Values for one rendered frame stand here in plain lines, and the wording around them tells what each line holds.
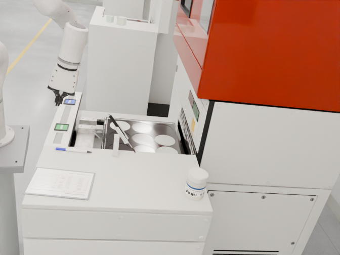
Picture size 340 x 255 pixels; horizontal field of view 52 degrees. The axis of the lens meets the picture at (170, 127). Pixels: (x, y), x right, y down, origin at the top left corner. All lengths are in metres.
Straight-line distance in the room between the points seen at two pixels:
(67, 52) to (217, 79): 0.56
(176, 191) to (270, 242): 0.83
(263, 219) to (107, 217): 0.89
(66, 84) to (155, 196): 0.55
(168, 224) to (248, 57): 0.67
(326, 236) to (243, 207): 1.31
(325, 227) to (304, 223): 1.08
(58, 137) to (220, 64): 0.73
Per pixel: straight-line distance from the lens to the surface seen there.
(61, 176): 1.29
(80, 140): 1.66
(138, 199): 1.21
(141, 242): 1.29
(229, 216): 1.76
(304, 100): 1.52
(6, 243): 2.05
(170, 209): 1.19
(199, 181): 1.20
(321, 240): 2.89
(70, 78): 1.41
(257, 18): 1.32
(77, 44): 1.34
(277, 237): 1.96
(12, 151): 1.63
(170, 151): 1.61
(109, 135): 1.67
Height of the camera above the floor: 1.75
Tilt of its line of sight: 28 degrees down
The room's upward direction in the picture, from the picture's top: 10 degrees clockwise
